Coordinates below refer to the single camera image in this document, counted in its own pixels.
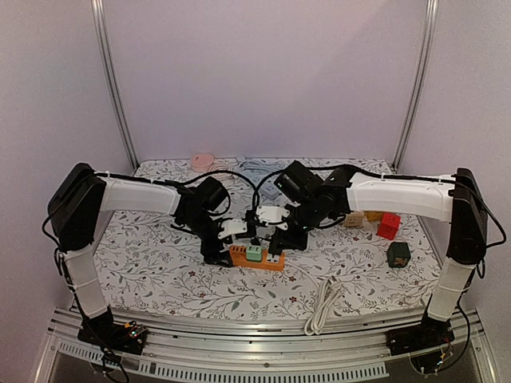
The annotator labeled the left aluminium post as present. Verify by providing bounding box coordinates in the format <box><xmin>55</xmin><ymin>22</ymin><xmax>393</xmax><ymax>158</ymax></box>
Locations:
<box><xmin>90</xmin><ymin>0</ymin><xmax>140</xmax><ymax>170</ymax></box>

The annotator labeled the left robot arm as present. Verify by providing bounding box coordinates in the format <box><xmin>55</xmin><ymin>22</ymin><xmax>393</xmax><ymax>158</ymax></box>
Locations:
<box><xmin>42</xmin><ymin>163</ymin><xmax>232</xmax><ymax>346</ymax></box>

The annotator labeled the orange power strip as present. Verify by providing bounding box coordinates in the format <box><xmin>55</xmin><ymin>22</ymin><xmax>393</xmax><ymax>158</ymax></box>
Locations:
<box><xmin>229</xmin><ymin>245</ymin><xmax>285</xmax><ymax>272</ymax></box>

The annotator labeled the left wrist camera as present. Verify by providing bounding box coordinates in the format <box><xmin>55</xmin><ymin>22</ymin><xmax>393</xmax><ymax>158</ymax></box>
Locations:
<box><xmin>217</xmin><ymin>219</ymin><xmax>256</xmax><ymax>243</ymax></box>

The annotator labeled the right aluminium post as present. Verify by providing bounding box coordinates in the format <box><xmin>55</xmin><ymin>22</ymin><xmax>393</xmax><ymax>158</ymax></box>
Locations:
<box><xmin>391</xmin><ymin>0</ymin><xmax>439</xmax><ymax>171</ymax></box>

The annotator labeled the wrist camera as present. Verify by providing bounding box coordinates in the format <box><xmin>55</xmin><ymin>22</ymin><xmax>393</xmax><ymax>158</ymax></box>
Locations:
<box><xmin>245</xmin><ymin>205</ymin><xmax>291</xmax><ymax>231</ymax></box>
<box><xmin>217</xmin><ymin>219</ymin><xmax>256</xmax><ymax>243</ymax></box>

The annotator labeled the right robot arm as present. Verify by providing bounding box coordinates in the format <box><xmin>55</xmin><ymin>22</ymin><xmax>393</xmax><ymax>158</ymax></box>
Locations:
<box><xmin>253</xmin><ymin>161</ymin><xmax>495</xmax><ymax>348</ymax></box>

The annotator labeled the yellow cube socket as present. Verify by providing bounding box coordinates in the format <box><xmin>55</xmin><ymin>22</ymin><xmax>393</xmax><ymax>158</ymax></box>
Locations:
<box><xmin>364</xmin><ymin>211</ymin><xmax>384</xmax><ymax>222</ymax></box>

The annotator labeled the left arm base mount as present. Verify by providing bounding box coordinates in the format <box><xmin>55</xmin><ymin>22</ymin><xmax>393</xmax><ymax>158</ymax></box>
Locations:
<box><xmin>77</xmin><ymin>313</ymin><xmax>148</xmax><ymax>355</ymax></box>

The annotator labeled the aluminium front rail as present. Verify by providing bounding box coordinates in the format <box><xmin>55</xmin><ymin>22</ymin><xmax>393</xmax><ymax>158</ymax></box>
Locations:
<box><xmin>34</xmin><ymin>306</ymin><xmax>500</xmax><ymax>383</ymax></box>

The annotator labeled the black charger plug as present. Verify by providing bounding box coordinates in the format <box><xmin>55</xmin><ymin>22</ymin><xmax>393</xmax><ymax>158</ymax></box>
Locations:
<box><xmin>267</xmin><ymin>239</ymin><xmax>282</xmax><ymax>263</ymax></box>

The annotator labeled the red cube socket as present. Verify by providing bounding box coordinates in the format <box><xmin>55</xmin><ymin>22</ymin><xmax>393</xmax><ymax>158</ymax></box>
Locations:
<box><xmin>377</xmin><ymin>212</ymin><xmax>401</xmax><ymax>240</ymax></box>

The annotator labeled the beige cube socket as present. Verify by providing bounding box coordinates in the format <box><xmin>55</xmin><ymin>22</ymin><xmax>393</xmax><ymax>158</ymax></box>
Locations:
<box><xmin>343</xmin><ymin>211</ymin><xmax>365</xmax><ymax>227</ymax></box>

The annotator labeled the white cord of orange strip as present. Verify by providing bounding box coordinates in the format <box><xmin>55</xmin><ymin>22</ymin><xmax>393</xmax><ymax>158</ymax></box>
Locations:
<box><xmin>303</xmin><ymin>263</ymin><xmax>344</xmax><ymax>336</ymax></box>

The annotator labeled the dark green cube socket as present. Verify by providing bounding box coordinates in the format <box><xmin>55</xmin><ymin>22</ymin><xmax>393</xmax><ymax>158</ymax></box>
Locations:
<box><xmin>386</xmin><ymin>242</ymin><xmax>411</xmax><ymax>268</ymax></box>

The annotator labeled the mint green adapter plug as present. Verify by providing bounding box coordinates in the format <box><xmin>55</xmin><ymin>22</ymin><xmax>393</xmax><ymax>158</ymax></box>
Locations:
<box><xmin>246</xmin><ymin>245</ymin><xmax>263</xmax><ymax>263</ymax></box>

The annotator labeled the pink round power strip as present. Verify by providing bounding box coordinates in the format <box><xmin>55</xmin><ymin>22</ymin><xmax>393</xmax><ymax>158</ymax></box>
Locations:
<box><xmin>190</xmin><ymin>153</ymin><xmax>215</xmax><ymax>173</ymax></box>

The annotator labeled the aluminium post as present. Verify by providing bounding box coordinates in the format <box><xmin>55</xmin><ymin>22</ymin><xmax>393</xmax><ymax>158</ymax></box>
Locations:
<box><xmin>391</xmin><ymin>0</ymin><xmax>439</xmax><ymax>171</ymax></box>
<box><xmin>90</xmin><ymin>0</ymin><xmax>140</xmax><ymax>170</ymax></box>

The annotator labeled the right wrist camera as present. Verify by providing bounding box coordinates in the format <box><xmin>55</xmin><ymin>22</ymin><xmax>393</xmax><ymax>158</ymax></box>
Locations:
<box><xmin>245</xmin><ymin>205</ymin><xmax>291</xmax><ymax>231</ymax></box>

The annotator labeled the floral table mat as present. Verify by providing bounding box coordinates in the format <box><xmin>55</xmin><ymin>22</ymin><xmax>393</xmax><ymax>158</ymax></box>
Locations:
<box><xmin>89</xmin><ymin>157</ymin><xmax>448</xmax><ymax>320</ymax></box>

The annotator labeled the blue-grey power strip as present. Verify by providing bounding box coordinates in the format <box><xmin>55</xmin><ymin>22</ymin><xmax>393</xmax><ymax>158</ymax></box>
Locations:
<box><xmin>259</xmin><ymin>180</ymin><xmax>281</xmax><ymax>200</ymax></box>

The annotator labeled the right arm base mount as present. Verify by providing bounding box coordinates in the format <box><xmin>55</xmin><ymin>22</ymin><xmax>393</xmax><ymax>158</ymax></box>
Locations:
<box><xmin>386</xmin><ymin>317</ymin><xmax>455</xmax><ymax>356</ymax></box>

